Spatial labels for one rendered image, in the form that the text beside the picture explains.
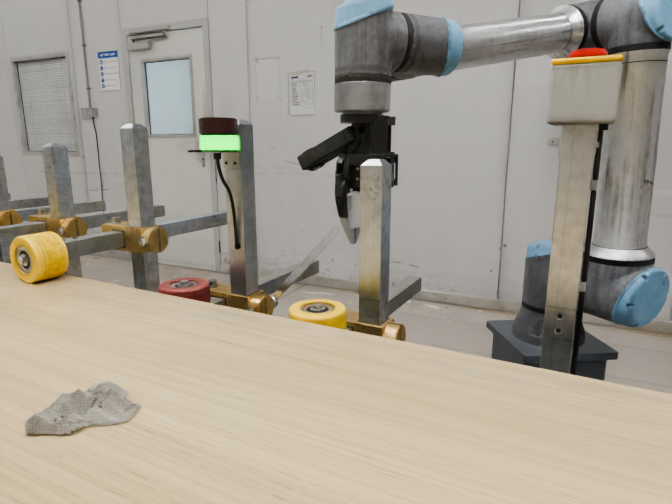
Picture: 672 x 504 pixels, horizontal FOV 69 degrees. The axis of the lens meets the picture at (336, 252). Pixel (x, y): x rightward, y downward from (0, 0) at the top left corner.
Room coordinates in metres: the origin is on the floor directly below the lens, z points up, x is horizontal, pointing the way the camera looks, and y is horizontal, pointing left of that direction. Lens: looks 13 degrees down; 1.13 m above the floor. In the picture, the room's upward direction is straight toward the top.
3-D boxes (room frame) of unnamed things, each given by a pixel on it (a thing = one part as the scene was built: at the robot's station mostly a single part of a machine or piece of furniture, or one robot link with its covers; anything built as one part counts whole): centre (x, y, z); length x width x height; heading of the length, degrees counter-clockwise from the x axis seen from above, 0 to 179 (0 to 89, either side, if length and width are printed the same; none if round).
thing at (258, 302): (0.84, 0.18, 0.85); 0.14 x 0.06 x 0.05; 62
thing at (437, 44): (0.87, -0.14, 1.29); 0.12 x 0.12 x 0.09; 27
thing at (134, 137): (0.95, 0.38, 0.93); 0.04 x 0.04 x 0.48; 62
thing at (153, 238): (0.96, 0.40, 0.95); 0.14 x 0.06 x 0.05; 62
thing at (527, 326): (1.29, -0.60, 0.65); 0.19 x 0.19 x 0.10
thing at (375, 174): (0.71, -0.06, 0.87); 0.04 x 0.04 x 0.48; 62
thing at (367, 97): (0.81, -0.04, 1.20); 0.10 x 0.09 x 0.05; 152
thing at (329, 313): (0.64, 0.03, 0.85); 0.08 x 0.08 x 0.11
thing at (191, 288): (0.76, 0.25, 0.85); 0.08 x 0.08 x 0.11
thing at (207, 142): (0.79, 0.18, 1.13); 0.06 x 0.06 x 0.02
